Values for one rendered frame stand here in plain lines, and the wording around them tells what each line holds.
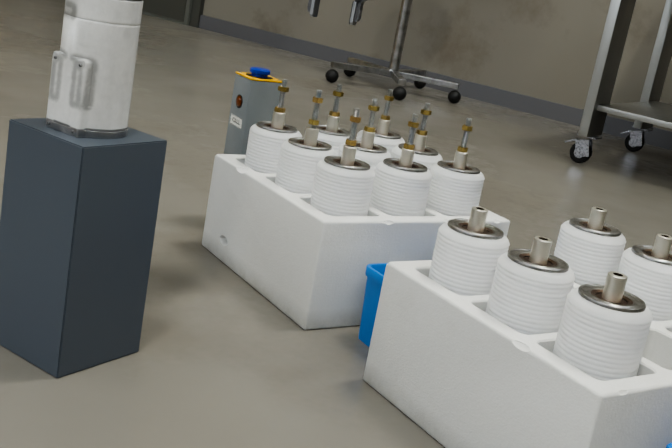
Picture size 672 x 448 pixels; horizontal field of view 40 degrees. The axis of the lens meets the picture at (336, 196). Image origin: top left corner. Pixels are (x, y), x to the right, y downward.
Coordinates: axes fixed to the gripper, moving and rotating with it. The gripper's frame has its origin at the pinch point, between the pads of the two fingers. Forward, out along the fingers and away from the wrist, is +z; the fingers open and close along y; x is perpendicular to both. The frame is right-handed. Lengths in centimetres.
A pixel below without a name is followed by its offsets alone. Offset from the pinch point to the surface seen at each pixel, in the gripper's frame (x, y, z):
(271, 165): -3.3, 7.6, 28.5
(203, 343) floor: 33, 0, 48
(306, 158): 4.3, -1.1, 24.0
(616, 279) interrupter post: 43, -52, 20
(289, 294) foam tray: 14.3, -5.6, 43.9
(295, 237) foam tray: 13.6, -4.7, 34.7
